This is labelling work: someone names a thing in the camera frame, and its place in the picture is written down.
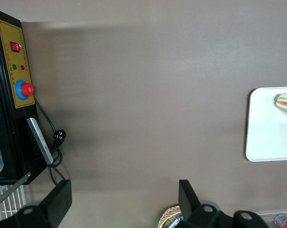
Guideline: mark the black sealing machine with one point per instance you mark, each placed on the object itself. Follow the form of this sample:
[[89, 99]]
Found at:
[[12, 133]]

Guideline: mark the wicker basket with foil trays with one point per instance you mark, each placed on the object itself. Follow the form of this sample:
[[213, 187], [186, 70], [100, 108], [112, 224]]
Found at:
[[167, 216]]

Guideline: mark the wrapped triangle sandwich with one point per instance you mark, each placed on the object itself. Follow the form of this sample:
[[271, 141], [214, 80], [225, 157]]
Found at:
[[285, 102]]

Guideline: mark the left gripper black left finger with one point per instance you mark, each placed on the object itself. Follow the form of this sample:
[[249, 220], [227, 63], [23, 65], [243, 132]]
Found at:
[[60, 199]]

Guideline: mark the red cola bottle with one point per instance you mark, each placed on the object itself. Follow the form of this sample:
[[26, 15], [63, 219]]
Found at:
[[284, 222]]

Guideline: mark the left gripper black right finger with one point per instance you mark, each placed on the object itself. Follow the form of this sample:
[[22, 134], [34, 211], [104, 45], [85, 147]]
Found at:
[[188, 199]]

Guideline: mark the clear acrylic bottle rack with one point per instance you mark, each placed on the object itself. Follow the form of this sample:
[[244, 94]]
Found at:
[[266, 215]]

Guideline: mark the stacked foil trays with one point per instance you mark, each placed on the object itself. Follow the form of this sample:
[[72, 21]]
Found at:
[[177, 218]]

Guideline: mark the beige plastic tray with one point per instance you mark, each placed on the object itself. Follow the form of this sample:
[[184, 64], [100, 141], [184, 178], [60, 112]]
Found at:
[[264, 133]]

